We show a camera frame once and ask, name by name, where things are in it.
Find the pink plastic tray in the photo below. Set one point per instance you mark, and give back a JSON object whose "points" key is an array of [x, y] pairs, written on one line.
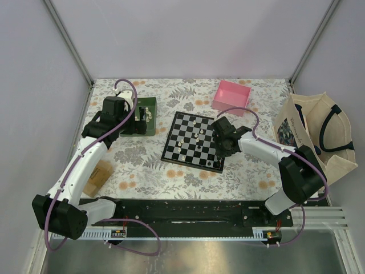
{"points": [[230, 95]]}

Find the floral table cloth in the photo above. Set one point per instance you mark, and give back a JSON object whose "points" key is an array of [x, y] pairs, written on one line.
{"points": [[139, 172]]}

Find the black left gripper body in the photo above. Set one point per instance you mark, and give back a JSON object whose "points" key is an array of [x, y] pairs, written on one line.
{"points": [[131, 127]]}

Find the cream canvas tote bag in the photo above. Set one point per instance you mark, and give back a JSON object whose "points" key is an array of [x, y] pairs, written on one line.
{"points": [[319, 123]]}

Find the brown cardboard box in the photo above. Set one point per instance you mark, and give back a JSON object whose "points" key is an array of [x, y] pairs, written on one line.
{"points": [[98, 178]]}

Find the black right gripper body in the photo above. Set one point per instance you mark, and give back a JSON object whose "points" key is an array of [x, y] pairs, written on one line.
{"points": [[221, 149]]}

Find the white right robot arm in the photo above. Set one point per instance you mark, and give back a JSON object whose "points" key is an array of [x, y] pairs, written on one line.
{"points": [[301, 173]]}

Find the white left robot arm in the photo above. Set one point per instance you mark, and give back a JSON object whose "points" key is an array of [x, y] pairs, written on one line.
{"points": [[59, 210]]}

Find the black white chess board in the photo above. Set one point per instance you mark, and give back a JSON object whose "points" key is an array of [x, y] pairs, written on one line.
{"points": [[190, 143]]}

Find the green plastic tray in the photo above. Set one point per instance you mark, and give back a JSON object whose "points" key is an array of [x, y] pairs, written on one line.
{"points": [[143, 121]]}

